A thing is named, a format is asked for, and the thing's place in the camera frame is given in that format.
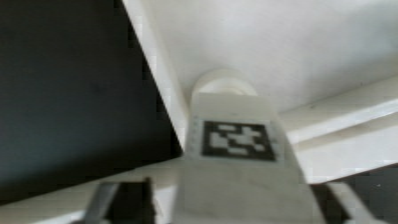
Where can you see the white table leg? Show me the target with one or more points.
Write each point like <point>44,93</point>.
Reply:
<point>241,185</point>

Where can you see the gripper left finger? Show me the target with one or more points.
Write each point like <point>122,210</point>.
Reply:
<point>121,204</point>

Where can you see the white square table top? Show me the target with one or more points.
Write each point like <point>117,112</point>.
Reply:
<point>311,46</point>

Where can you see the white U-shaped fence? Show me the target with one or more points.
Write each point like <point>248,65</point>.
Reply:
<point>343,133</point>

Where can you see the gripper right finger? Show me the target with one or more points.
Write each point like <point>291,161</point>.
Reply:
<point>341,206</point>

